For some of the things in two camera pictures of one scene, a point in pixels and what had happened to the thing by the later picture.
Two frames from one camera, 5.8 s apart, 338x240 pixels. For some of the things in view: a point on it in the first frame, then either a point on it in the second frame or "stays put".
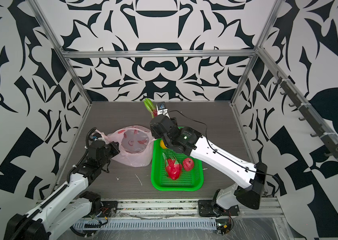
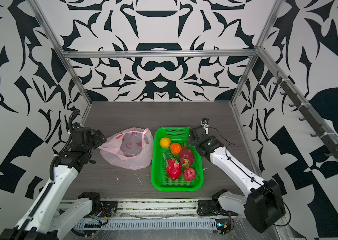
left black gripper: x=115 y=148 to x=97 y=140
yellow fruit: x=162 y=144 stays put
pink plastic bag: x=135 y=144 stays put
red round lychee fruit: x=188 y=164 to x=189 y=174
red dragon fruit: x=173 y=168 stays put
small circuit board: x=223 y=226 stays put
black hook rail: x=334 y=150 stays put
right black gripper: x=153 y=131 to x=190 y=137
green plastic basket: x=191 y=180 stays put
